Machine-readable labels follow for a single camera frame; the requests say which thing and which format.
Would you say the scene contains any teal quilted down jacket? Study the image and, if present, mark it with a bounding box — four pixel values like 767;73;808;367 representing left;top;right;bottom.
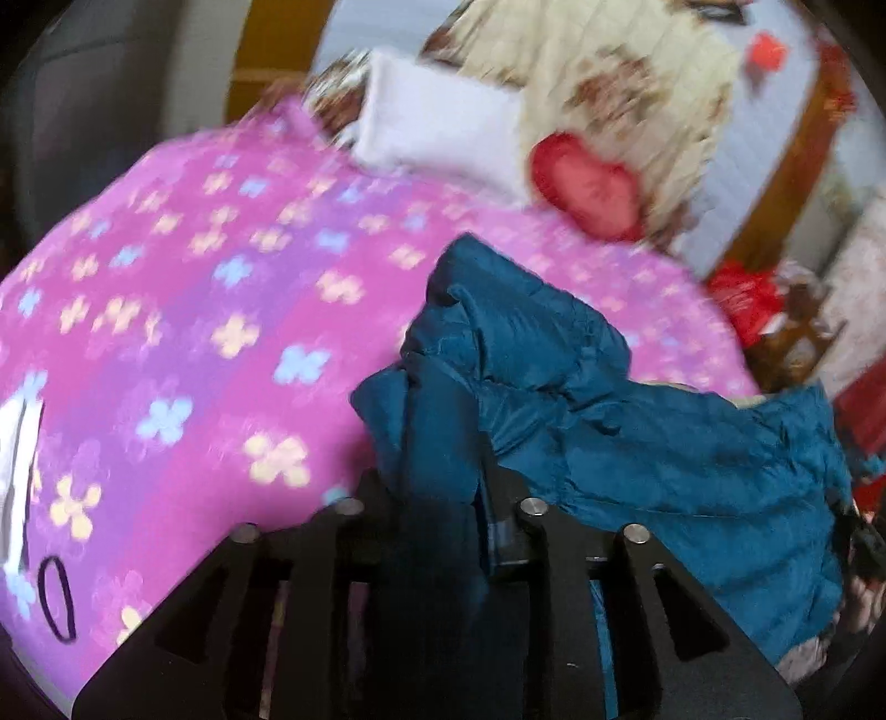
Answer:
352;235;850;718

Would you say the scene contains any person's right hand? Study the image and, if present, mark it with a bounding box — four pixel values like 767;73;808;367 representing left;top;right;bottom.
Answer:
835;570;884;637

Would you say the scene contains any pink floral bedspread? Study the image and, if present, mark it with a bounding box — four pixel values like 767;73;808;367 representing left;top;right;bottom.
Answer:
2;104;757;708

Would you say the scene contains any wooden chair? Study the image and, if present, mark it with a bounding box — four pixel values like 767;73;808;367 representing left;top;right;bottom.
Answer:
745;280;847;394

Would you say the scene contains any white paper on bed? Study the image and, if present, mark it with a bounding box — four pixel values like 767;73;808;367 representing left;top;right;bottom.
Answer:
0;396;47;576

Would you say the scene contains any red shopping bag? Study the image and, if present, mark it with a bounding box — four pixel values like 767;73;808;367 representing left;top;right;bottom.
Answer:
707;261;785;349

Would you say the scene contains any red heart-shaped cushion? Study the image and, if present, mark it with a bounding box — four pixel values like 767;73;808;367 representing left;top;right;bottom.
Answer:
529;132;644;241

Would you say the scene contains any white pillow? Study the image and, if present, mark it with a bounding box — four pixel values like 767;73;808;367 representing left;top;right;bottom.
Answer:
352;48;532;207

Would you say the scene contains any cream floral sheet on headboard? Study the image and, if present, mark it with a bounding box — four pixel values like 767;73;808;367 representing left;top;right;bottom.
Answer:
303;2;739;237

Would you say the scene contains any black hair tie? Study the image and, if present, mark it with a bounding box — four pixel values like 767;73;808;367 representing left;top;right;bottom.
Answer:
36;553;80;645

